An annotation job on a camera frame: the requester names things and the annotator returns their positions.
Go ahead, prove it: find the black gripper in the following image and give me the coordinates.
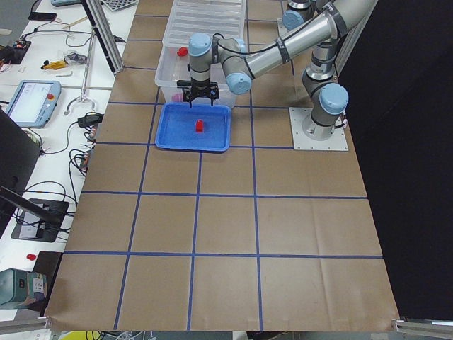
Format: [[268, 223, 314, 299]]
[[176, 79, 219, 107]]

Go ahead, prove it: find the red block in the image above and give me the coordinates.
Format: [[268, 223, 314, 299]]
[[177, 47, 188, 57], [195, 119, 204, 133]]

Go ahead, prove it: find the clear plastic box lid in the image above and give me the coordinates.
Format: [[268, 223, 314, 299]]
[[162, 0, 246, 47]]

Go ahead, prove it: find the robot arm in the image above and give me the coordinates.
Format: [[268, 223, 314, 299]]
[[177, 0, 374, 141]]

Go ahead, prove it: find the clear plastic storage box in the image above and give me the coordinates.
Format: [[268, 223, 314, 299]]
[[155, 46, 236, 108]]

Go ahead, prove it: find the blue plastic tray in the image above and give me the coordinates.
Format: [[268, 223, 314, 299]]
[[155, 103, 231, 152]]

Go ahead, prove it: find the aluminium profile pole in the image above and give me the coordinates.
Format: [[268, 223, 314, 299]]
[[81, 0, 124, 74]]

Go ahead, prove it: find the teach pendant tablet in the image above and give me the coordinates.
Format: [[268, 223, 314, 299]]
[[6, 80, 62, 128]]

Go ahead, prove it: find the black monitor stand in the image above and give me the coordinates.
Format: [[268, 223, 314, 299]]
[[1, 186, 69, 243]]

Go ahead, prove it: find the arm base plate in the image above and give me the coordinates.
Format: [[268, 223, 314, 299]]
[[289, 107, 349, 152]]

